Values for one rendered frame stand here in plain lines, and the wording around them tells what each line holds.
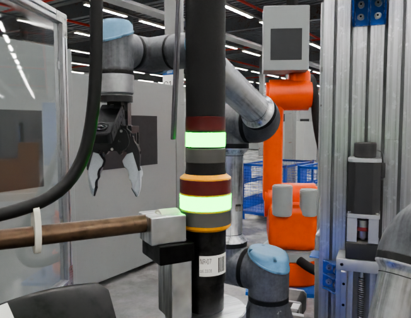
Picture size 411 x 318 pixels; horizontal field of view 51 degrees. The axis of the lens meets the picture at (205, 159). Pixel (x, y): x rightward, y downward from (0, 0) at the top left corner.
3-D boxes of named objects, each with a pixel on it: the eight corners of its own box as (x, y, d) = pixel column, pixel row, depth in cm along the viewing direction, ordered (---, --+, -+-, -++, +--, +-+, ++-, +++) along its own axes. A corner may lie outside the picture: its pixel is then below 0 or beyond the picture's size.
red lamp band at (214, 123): (196, 131, 34) (196, 115, 34) (178, 130, 37) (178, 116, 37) (232, 130, 36) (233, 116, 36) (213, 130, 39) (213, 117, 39)
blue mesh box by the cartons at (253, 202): (239, 218, 754) (239, 162, 746) (270, 207, 859) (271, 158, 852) (286, 225, 705) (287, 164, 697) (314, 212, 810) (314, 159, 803)
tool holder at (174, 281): (162, 355, 32) (161, 223, 31) (131, 317, 38) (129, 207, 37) (262, 328, 36) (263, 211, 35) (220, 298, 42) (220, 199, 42)
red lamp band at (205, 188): (193, 197, 34) (193, 182, 34) (171, 190, 38) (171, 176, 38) (241, 194, 36) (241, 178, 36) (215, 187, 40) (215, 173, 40)
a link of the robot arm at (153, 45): (188, 72, 99) (156, 67, 90) (151, 76, 105) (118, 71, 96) (188, 38, 98) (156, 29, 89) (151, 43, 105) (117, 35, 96)
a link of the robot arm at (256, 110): (292, 149, 122) (198, 62, 83) (257, 148, 128) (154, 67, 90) (299, 111, 125) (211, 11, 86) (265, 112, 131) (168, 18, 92)
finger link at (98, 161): (102, 192, 96) (116, 154, 95) (92, 197, 90) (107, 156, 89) (89, 187, 97) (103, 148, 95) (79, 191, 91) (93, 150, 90)
